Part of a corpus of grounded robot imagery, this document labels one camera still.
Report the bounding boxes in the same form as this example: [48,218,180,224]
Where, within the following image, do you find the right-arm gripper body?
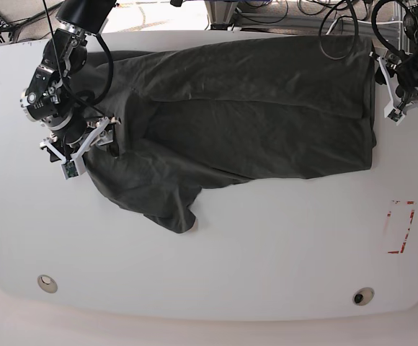
[40,115,118,166]

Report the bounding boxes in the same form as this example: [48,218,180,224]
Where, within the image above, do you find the aluminium frame base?
[203,1,404,42]

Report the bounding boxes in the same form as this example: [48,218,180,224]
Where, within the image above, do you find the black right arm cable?
[70,34,115,109]

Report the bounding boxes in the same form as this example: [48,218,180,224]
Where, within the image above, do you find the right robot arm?
[20,1,120,179]

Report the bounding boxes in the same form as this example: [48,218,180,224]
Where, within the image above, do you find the black tripod legs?
[0,1,63,44]

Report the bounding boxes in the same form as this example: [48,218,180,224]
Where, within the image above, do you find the red tape rectangle marking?
[383,200,416,254]

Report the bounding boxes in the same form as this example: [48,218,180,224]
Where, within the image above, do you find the left table grommet hole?
[37,275,58,294]

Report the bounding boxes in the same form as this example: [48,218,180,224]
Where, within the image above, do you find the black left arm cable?
[316,0,408,61]

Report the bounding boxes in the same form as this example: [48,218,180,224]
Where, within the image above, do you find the dark grey T-shirt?
[83,35,376,234]

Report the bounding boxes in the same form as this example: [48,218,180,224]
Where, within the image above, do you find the right table grommet hole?
[352,287,375,306]

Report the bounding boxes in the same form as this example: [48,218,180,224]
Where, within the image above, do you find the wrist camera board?
[61,160,86,179]
[384,104,405,125]

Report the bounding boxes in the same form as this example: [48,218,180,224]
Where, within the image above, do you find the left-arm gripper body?
[369,52,418,116]

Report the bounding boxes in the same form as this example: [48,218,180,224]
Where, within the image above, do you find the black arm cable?
[70,34,115,109]
[316,0,408,61]

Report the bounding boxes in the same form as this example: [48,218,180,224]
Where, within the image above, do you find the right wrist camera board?
[61,160,86,179]

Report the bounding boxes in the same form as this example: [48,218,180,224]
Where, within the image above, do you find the table grommet hole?
[352,287,375,306]
[37,275,58,294]

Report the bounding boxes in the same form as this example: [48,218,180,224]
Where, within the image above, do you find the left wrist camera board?
[384,104,405,125]

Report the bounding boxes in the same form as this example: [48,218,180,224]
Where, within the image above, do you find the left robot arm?
[370,1,418,124]

